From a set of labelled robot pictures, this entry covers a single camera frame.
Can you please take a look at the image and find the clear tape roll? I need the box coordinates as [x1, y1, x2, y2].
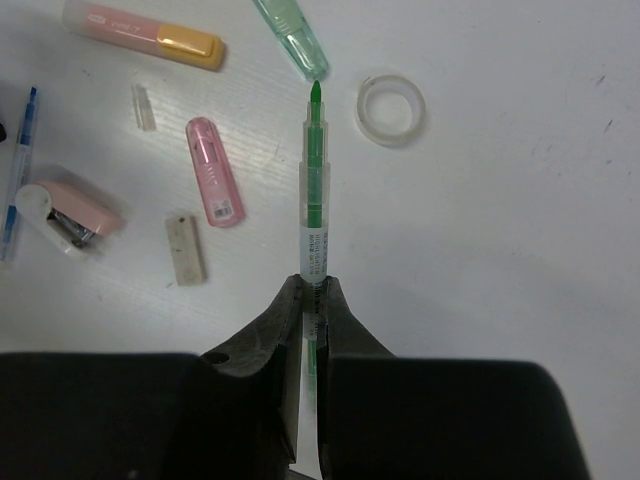
[355, 74, 429, 148]

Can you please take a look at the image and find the blue ballpoint pen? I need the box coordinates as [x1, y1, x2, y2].
[1, 86, 39, 265]

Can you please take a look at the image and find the pink orange highlighter pen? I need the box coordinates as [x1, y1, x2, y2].
[62, 1, 226, 71]

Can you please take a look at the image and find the pink mini stapler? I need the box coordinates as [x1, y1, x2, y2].
[15, 181, 124, 259]

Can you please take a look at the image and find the green highlighter pen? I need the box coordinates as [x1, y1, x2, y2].
[297, 79, 332, 466]

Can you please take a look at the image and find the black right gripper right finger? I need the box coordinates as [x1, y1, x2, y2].
[316, 277, 590, 479]

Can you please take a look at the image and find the grey white eraser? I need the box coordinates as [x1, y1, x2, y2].
[165, 215, 206, 286]

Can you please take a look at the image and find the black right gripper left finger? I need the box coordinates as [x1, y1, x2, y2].
[1, 275, 303, 479]

